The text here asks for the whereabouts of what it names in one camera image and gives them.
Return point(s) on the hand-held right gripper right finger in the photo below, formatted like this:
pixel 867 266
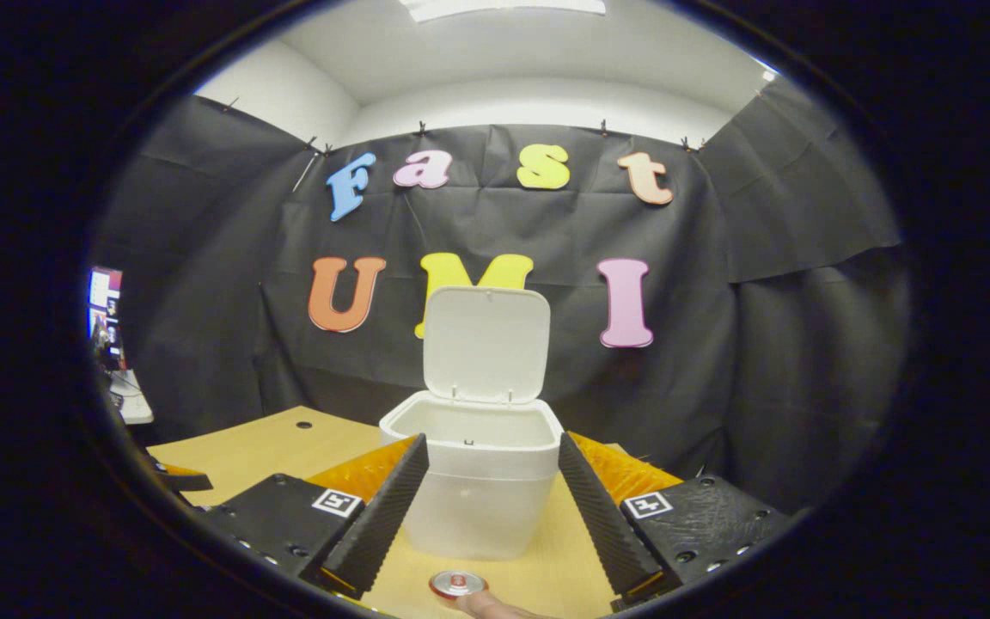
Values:
pixel 598 516

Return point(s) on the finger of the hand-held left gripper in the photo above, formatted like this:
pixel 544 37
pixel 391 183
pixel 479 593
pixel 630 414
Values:
pixel 186 481

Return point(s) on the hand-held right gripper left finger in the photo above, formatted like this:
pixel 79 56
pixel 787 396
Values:
pixel 388 516

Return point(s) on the white desktop garbage bin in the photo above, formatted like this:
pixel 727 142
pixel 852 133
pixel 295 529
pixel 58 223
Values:
pixel 482 499

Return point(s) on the red pop can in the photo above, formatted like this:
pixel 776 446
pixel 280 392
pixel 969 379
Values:
pixel 458 584

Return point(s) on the wooden desktop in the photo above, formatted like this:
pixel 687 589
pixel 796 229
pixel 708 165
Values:
pixel 237 451

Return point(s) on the white side table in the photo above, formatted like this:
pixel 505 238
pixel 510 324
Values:
pixel 134 404

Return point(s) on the computer monitor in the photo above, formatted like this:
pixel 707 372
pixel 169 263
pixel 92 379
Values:
pixel 106 318

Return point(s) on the ceiling light panel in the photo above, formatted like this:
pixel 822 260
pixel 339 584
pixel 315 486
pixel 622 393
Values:
pixel 504 7

